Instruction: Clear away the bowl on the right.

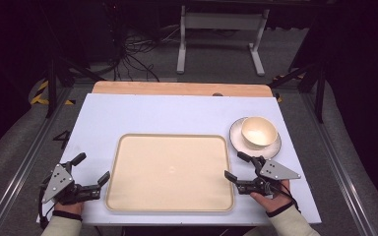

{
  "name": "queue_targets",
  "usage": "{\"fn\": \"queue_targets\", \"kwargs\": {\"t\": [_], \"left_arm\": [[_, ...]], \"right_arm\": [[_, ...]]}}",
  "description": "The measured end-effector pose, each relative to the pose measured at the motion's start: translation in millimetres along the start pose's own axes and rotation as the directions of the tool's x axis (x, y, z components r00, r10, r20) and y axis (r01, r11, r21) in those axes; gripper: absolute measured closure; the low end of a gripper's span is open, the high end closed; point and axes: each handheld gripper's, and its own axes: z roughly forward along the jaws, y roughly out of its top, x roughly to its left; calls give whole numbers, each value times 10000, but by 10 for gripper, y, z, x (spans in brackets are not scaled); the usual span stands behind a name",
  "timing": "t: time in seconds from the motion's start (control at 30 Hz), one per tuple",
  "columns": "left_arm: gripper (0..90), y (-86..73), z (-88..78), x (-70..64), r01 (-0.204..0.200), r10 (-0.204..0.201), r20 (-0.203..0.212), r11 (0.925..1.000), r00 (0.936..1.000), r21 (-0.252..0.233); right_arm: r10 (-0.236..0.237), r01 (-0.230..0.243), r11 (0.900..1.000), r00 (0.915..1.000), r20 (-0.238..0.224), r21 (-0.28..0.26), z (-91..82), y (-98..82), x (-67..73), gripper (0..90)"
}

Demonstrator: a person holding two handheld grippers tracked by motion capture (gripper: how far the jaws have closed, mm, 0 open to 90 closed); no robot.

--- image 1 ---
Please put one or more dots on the beige rectangular tray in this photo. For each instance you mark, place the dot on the beige rectangular tray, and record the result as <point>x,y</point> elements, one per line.
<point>170,173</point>

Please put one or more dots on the cream bowl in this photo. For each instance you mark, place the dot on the cream bowl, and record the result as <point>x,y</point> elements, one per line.
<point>259,132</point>

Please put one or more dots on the white metal stand frame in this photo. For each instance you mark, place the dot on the white metal stand frame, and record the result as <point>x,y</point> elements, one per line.
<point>223,21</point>

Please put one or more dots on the white round plate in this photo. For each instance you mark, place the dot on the white round plate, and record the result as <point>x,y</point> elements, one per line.
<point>236,137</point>

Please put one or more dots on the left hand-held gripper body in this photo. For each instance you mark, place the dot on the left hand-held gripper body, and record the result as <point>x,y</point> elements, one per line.
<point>59,183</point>

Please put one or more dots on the person's right hand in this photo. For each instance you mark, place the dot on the person's right hand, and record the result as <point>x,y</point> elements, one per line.
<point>270,202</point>

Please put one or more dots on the white table board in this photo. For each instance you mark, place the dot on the white table board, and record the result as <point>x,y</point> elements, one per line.
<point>151,114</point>

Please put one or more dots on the person's left hand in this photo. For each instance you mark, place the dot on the person's left hand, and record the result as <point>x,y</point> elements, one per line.
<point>69,207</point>

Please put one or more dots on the black tripod stand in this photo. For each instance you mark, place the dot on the black tripod stand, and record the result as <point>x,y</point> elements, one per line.
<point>51,85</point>
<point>320,88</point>

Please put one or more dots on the yellow black hazard tape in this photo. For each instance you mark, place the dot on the yellow black hazard tape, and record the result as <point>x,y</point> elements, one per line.
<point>278,97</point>
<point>41,93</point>

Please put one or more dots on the aluminium floor rail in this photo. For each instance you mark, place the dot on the aluminium floor rail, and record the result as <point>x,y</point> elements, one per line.
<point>19,170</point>
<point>338,164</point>

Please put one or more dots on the wooden table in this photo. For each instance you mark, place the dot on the wooden table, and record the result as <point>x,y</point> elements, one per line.
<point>177,88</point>

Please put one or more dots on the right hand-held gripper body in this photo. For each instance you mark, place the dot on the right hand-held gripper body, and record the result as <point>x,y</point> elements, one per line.
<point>269,172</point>

